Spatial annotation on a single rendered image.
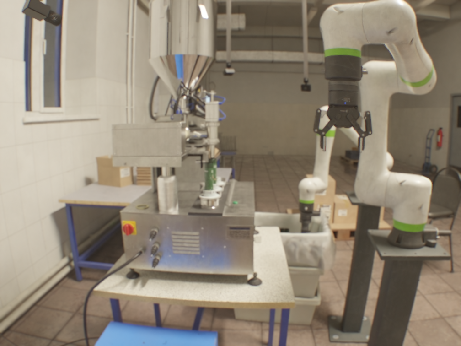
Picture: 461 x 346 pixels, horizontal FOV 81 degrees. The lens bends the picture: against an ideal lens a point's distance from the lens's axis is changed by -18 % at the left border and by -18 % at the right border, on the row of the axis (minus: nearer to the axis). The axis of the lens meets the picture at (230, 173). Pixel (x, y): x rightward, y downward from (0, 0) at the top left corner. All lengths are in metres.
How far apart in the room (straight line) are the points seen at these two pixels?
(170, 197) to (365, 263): 1.26
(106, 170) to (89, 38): 1.52
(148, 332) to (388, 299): 0.90
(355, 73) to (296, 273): 1.47
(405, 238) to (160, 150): 0.92
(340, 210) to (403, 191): 2.69
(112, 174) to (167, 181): 1.86
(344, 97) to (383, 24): 0.19
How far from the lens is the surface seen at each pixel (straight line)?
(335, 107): 0.81
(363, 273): 2.03
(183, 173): 1.46
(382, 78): 1.18
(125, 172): 2.97
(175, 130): 1.12
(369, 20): 0.78
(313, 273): 2.04
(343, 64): 0.79
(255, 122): 11.45
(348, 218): 3.88
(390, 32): 0.78
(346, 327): 2.23
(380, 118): 1.19
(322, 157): 2.00
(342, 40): 0.80
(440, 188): 3.31
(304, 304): 2.15
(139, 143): 1.16
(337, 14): 0.81
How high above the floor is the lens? 1.36
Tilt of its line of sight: 10 degrees down
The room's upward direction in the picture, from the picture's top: straight up
